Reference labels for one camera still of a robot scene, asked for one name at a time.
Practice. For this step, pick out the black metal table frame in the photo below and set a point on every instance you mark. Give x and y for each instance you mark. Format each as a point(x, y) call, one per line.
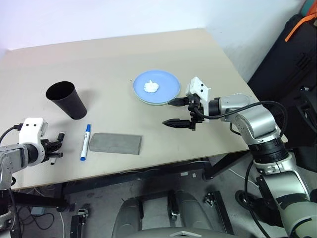
point(138, 174)

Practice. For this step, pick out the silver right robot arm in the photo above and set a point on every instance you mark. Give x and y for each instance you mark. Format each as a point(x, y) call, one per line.
point(260, 129)

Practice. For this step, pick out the white marker with blue cap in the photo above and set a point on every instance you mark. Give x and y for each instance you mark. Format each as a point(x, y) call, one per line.
point(85, 142)

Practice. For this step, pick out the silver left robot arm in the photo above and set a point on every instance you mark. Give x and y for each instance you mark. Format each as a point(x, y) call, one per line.
point(15, 161)

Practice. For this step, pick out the black floor stand rail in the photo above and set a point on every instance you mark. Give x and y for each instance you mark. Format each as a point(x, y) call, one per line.
point(219, 210)
point(79, 223)

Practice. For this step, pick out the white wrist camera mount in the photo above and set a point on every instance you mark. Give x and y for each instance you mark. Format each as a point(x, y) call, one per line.
point(199, 88)
point(29, 131)

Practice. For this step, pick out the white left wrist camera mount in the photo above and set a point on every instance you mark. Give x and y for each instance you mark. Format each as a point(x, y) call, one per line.
point(29, 131)

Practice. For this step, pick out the white tissue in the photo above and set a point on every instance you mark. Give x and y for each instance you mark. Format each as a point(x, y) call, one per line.
point(151, 86)

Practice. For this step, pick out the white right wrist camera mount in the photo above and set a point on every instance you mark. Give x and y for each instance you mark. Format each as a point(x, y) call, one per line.
point(199, 88)

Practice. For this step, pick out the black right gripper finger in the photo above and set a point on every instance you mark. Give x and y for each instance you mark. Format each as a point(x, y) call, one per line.
point(178, 102)
point(178, 123)

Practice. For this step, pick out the large black equipment case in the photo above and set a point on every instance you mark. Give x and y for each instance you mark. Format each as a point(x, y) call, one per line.
point(292, 62)

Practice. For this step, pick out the gray glasses case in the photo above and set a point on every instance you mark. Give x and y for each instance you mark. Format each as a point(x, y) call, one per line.
point(115, 144)

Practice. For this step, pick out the gray robot torso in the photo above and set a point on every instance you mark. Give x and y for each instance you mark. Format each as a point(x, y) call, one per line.
point(183, 234)

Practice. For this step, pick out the gray rounded robot leg shell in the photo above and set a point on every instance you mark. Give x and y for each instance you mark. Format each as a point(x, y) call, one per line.
point(193, 213)
point(128, 218)

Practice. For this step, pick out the light blue plate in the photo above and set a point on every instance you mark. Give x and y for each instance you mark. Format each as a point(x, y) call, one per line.
point(166, 84)

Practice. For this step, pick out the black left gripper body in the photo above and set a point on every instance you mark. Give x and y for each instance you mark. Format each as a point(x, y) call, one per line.
point(48, 148)

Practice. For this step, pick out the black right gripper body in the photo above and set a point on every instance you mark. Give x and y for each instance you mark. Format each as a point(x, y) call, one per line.
point(196, 114)

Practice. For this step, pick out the light green plate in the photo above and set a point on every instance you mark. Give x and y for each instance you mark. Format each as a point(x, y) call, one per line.
point(153, 104)

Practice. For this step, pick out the black plastic cup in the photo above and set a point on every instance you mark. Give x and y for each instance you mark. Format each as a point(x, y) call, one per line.
point(69, 101)

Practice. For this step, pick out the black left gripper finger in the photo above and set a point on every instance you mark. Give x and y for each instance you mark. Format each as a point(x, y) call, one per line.
point(56, 155)
point(57, 143)

